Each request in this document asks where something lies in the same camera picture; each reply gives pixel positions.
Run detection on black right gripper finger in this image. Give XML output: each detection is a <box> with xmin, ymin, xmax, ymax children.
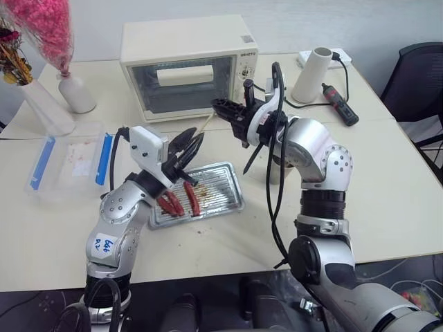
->
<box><xmin>215</xmin><ymin>106</ymin><xmax>244</xmax><ymax>126</ymax></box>
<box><xmin>210</xmin><ymin>97</ymin><xmax>243</xmax><ymax>112</ymax></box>

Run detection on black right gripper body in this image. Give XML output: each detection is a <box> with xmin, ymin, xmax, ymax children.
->
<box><xmin>229</xmin><ymin>79</ymin><xmax>264</xmax><ymax>149</ymax></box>

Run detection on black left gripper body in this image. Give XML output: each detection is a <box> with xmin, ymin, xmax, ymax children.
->
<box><xmin>161</xmin><ymin>147</ymin><xmax>199</xmax><ymax>190</ymax></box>

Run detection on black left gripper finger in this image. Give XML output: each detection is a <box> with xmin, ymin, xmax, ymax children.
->
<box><xmin>169</xmin><ymin>127</ymin><xmax>197</xmax><ymax>154</ymax></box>
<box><xmin>179</xmin><ymin>132</ymin><xmax>206</xmax><ymax>170</ymax></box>

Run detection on wooden skewer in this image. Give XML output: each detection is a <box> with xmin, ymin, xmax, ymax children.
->
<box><xmin>197</xmin><ymin>111</ymin><xmax>215</xmax><ymax>135</ymax></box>

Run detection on red sausage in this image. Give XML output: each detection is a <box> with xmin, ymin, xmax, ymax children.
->
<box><xmin>165</xmin><ymin>190</ymin><xmax>185</xmax><ymax>217</ymax></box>
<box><xmin>156</xmin><ymin>196</ymin><xmax>176</xmax><ymax>216</ymax></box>
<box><xmin>183</xmin><ymin>181</ymin><xmax>202</xmax><ymax>217</ymax></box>

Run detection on ribbed metal tray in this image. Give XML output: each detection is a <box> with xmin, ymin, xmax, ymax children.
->
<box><xmin>147</xmin><ymin>161</ymin><xmax>246</xmax><ymax>231</ymax></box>

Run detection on cream toaster oven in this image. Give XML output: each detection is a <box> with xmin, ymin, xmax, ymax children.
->
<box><xmin>119</xmin><ymin>14</ymin><xmax>260</xmax><ymax>124</ymax></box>

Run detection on white cylindrical tube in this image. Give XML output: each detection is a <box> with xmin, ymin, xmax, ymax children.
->
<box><xmin>291</xmin><ymin>46</ymin><xmax>334</xmax><ymax>104</ymax></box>

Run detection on black red electric screwdriver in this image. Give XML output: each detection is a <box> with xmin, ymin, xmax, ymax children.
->
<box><xmin>320</xmin><ymin>82</ymin><xmax>359</xmax><ymax>127</ymax></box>

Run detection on clear box with blue clips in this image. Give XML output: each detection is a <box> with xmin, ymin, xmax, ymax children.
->
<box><xmin>23</xmin><ymin>120</ymin><xmax>116</xmax><ymax>203</ymax></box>

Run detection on small white bottle vase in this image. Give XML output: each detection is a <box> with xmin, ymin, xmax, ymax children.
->
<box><xmin>57</xmin><ymin>71</ymin><xmax>97</xmax><ymax>114</ymax></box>

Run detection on white power strip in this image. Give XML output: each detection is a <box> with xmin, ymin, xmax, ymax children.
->
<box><xmin>298</xmin><ymin>48</ymin><xmax>353</xmax><ymax>70</ymax></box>

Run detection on tall white cone vase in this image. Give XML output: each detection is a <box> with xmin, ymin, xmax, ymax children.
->
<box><xmin>17</xmin><ymin>78</ymin><xmax>76</xmax><ymax>137</ymax></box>

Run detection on dark rounded shape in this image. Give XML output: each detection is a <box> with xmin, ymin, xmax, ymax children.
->
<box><xmin>239</xmin><ymin>276</ymin><xmax>296</xmax><ymax>332</ymax></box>
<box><xmin>165</xmin><ymin>293</ymin><xmax>203</xmax><ymax>332</ymax></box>

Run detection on pink dried flower bouquet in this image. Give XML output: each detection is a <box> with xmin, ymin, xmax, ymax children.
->
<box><xmin>6</xmin><ymin>0</ymin><xmax>75</xmax><ymax>76</ymax></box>

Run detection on black office chair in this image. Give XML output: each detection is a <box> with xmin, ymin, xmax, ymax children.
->
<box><xmin>380</xmin><ymin>41</ymin><xmax>443</xmax><ymax>171</ymax></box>

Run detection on yellow and dark dried flowers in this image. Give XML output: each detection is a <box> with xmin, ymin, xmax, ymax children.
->
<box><xmin>0</xmin><ymin>16</ymin><xmax>35</xmax><ymax>86</ymax></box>

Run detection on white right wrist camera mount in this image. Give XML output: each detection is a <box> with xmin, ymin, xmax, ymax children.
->
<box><xmin>246</xmin><ymin>77</ymin><xmax>289</xmax><ymax>149</ymax></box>

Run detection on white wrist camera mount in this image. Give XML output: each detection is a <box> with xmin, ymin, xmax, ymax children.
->
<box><xmin>129</xmin><ymin>125</ymin><xmax>174</xmax><ymax>187</ymax></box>
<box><xmin>246</xmin><ymin>77</ymin><xmax>289</xmax><ymax>149</ymax></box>

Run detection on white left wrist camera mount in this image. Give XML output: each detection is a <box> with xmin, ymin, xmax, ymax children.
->
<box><xmin>129</xmin><ymin>125</ymin><xmax>174</xmax><ymax>187</ymax></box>

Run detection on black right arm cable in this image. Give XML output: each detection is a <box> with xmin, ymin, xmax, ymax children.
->
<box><xmin>243</xmin><ymin>61</ymin><xmax>292</xmax><ymax>271</ymax></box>

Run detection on black plug and power cable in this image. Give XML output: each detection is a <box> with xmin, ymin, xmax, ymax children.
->
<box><xmin>284</xmin><ymin>50</ymin><xmax>350</xmax><ymax>109</ymax></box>

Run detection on white floor wires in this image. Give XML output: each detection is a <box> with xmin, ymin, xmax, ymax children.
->
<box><xmin>389</xmin><ymin>255</ymin><xmax>443</xmax><ymax>314</ymax></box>

